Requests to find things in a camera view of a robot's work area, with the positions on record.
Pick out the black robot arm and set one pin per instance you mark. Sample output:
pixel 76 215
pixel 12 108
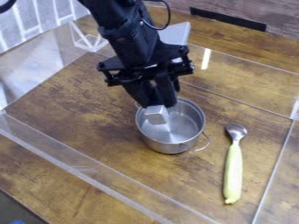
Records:
pixel 120 17

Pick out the silver metal pot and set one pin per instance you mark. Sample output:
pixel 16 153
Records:
pixel 181 134

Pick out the black strip on table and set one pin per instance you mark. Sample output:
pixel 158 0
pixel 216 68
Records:
pixel 228 19

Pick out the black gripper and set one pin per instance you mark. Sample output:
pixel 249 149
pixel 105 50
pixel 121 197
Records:
pixel 140 52

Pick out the clear acrylic enclosure wall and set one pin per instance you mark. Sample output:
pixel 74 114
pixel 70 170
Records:
pixel 76 165

